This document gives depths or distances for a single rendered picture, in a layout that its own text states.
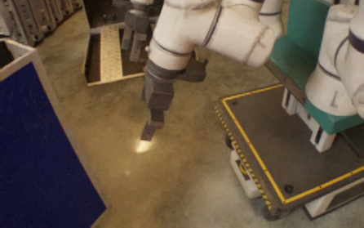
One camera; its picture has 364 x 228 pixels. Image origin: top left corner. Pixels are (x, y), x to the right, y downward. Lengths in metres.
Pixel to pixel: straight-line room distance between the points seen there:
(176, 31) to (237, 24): 0.11
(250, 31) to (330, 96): 0.38
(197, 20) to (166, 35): 0.07
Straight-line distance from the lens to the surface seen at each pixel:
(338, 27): 0.72
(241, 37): 0.50
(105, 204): 1.23
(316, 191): 1.13
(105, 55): 2.54
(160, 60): 0.53
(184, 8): 0.47
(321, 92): 0.81
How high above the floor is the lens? 1.23
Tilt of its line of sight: 40 degrees down
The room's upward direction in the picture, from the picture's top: 6 degrees counter-clockwise
